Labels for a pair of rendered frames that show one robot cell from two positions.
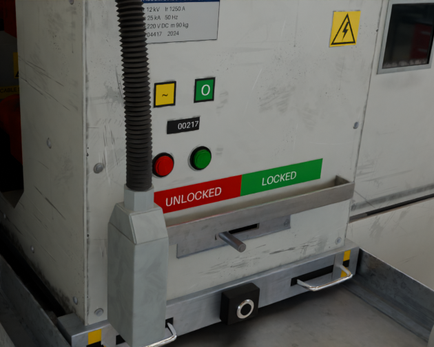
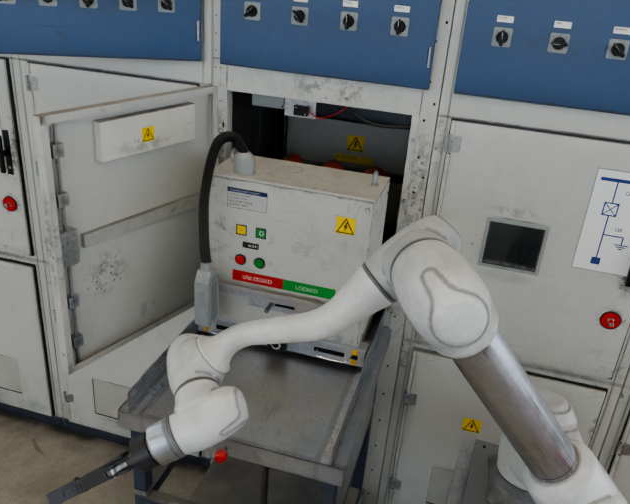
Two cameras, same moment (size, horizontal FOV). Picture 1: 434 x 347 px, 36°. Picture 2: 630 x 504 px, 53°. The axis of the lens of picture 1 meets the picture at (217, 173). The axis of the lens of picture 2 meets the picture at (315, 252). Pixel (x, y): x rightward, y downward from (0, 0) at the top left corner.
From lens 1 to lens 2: 1.46 m
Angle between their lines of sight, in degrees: 46
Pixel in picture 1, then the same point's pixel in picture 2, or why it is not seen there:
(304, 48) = (318, 229)
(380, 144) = not seen: hidden behind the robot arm
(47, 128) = not seen: hidden behind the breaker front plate
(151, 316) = (201, 314)
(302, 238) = not seen: hidden behind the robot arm
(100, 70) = (213, 212)
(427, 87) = (536, 289)
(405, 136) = (512, 318)
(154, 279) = (202, 299)
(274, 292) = (303, 348)
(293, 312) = (310, 364)
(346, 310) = (333, 378)
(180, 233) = (237, 290)
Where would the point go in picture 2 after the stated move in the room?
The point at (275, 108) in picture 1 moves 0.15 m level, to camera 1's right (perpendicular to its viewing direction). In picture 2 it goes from (301, 253) to (334, 274)
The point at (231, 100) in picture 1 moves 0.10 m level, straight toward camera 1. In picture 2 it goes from (275, 242) to (245, 249)
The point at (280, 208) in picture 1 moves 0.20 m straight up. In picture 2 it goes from (293, 302) to (297, 239)
